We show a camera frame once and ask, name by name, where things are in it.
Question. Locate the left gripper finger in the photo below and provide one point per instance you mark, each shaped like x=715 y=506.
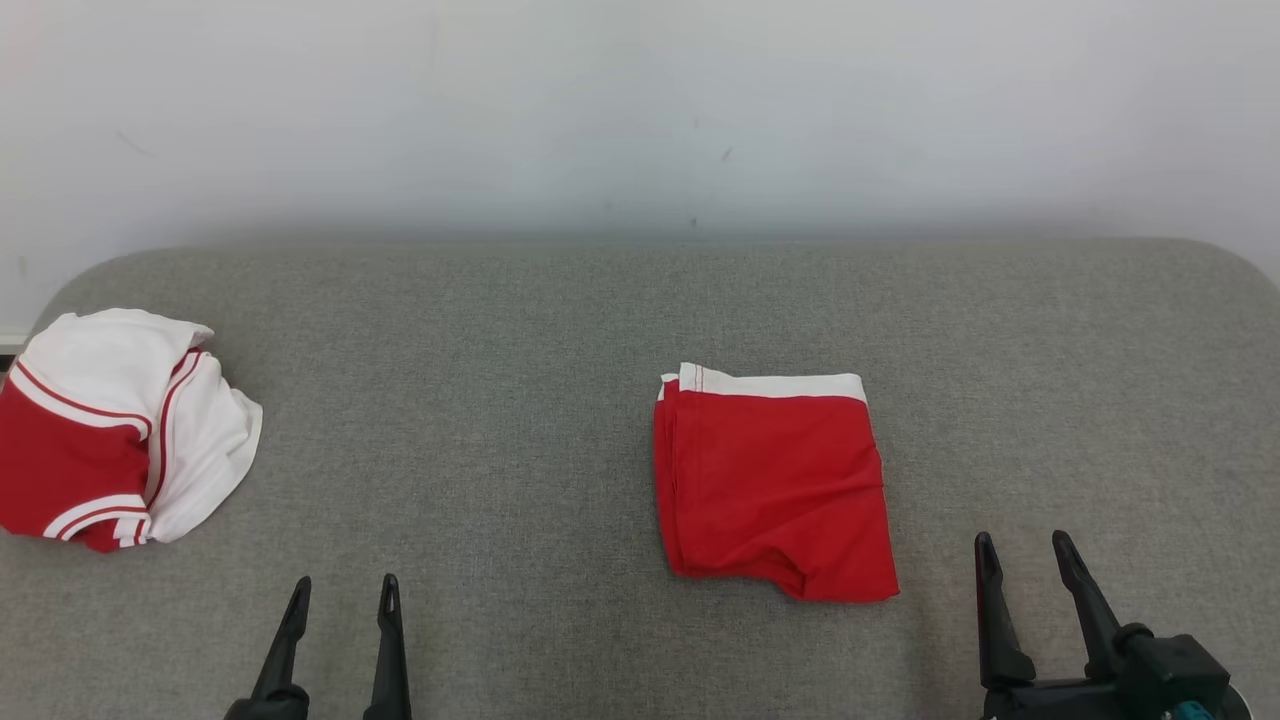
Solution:
x=390 y=670
x=285 y=670

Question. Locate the grey fabric sofa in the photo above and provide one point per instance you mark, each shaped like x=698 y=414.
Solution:
x=500 y=400

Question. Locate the red shorts with white waistband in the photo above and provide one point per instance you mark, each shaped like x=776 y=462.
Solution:
x=770 y=490

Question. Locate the black floor edge strip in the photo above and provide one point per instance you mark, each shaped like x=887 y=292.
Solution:
x=8 y=358

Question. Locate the red and white jersey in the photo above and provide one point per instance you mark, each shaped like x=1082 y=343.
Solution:
x=100 y=430

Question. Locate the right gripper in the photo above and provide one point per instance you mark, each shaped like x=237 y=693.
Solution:
x=1050 y=703

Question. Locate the white wall baseboard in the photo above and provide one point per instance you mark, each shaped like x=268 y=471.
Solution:
x=12 y=338

